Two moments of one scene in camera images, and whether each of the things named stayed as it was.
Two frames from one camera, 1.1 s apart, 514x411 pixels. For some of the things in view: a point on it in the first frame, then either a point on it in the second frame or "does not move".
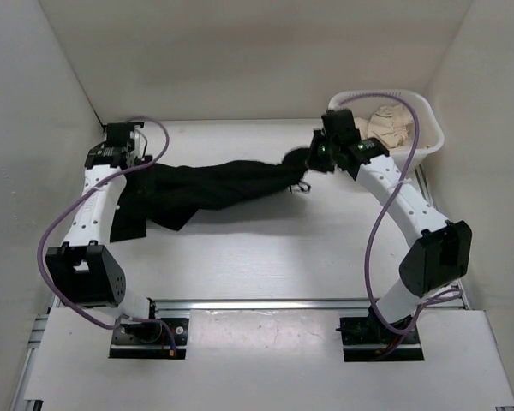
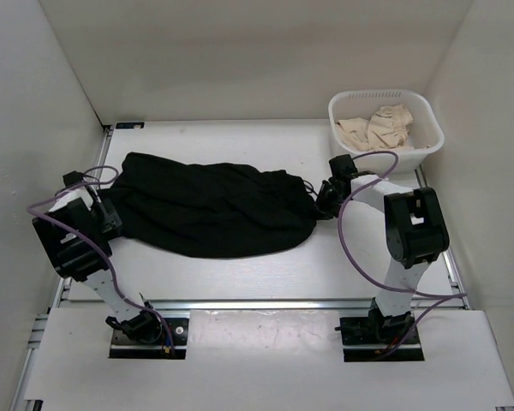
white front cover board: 267,360 does not move
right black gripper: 313,163 → 324,210
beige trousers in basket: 389,124 does not move
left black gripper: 146,159 → 110,219
